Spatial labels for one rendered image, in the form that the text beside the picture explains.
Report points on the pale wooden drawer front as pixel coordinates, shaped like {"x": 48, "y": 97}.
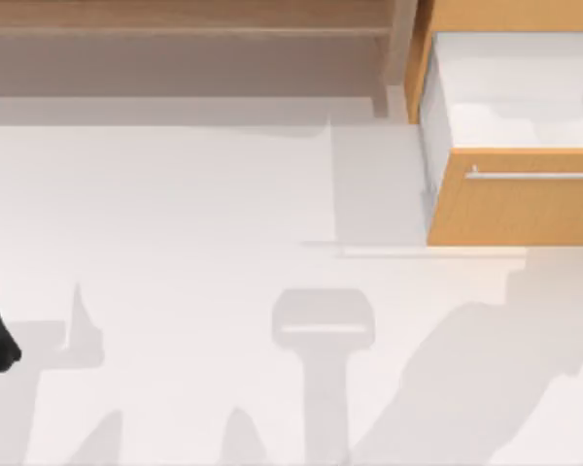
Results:
{"x": 515, "y": 213}

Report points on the pulled-out drawer grey inside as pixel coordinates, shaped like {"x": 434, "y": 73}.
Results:
{"x": 510, "y": 92}

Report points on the wooden cupboard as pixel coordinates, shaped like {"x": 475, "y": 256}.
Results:
{"x": 420, "y": 58}

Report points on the wooden open shelf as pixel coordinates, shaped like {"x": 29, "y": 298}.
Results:
{"x": 184, "y": 46}

